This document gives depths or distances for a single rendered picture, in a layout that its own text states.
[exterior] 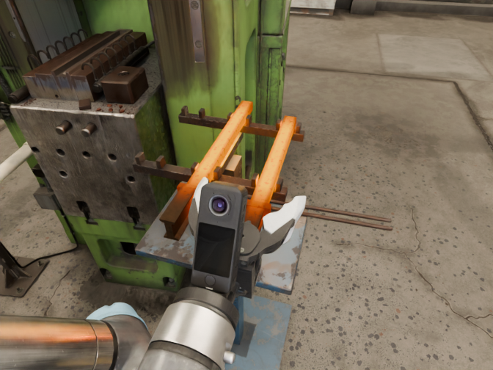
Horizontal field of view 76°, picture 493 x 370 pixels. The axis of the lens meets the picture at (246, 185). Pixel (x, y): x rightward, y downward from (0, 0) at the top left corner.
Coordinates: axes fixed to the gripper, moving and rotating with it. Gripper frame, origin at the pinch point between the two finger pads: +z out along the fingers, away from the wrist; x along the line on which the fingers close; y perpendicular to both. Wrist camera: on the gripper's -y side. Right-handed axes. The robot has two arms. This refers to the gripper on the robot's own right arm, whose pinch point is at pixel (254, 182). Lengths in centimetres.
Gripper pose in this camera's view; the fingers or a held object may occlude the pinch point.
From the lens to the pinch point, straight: 46.1
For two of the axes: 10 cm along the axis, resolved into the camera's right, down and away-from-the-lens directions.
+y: 0.0, 7.6, 6.5
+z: 2.8, -6.3, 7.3
